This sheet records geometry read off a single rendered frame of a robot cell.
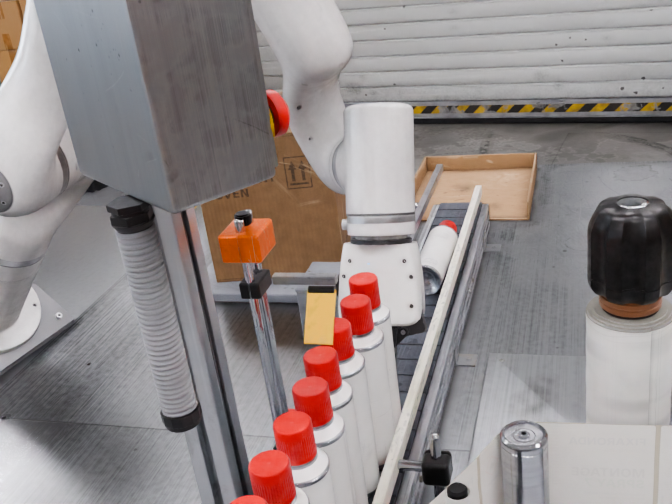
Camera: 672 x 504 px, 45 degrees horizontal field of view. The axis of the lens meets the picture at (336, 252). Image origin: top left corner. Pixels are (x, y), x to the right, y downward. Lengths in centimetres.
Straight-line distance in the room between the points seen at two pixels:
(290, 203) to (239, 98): 82
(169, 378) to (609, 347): 42
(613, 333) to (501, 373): 29
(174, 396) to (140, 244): 14
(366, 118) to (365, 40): 443
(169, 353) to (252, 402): 51
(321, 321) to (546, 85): 437
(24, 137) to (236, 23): 58
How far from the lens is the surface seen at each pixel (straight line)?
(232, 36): 60
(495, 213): 170
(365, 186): 95
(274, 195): 142
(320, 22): 92
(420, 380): 103
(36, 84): 111
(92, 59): 64
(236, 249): 79
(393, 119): 95
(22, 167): 114
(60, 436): 124
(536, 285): 141
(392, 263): 96
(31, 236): 129
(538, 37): 505
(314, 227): 143
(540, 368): 110
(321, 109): 102
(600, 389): 88
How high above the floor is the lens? 149
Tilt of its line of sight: 24 degrees down
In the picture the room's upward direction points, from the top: 8 degrees counter-clockwise
